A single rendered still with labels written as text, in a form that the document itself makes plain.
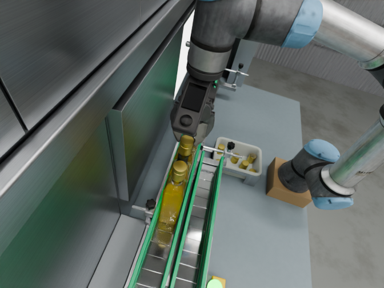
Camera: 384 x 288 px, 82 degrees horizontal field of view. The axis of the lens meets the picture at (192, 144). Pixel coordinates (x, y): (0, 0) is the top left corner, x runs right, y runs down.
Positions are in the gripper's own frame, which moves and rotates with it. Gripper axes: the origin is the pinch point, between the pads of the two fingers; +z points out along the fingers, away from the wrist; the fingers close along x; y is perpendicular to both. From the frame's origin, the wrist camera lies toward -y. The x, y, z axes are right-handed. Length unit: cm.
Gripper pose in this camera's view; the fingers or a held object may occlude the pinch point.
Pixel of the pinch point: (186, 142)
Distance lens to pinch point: 55.2
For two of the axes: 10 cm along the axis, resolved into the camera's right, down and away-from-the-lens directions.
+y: 2.0, -7.1, 6.8
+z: -1.7, 6.5, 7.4
